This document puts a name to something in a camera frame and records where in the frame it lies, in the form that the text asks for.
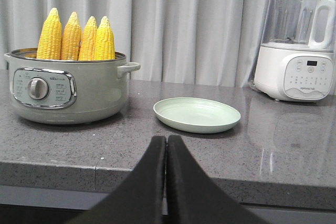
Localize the yellow corn cob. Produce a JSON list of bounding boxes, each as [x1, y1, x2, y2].
[[78, 16, 98, 61], [36, 7, 62, 60], [94, 16, 115, 60]]

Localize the white pleated curtain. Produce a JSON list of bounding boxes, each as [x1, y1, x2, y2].
[[1, 0, 268, 87]]

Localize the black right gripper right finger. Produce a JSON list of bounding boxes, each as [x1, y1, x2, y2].
[[166, 135, 267, 223]]

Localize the white soy milk blender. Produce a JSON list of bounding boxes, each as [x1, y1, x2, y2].
[[253, 0, 335, 102]]

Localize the grey stone countertop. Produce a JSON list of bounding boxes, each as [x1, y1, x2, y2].
[[1, 70, 335, 209]]

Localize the green electric cooking pot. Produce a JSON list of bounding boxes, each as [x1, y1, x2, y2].
[[4, 48, 141, 124]]

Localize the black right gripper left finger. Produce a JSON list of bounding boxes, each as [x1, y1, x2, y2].
[[68, 136, 166, 223]]

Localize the light green plate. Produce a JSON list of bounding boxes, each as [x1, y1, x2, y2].
[[153, 97, 241, 134]]

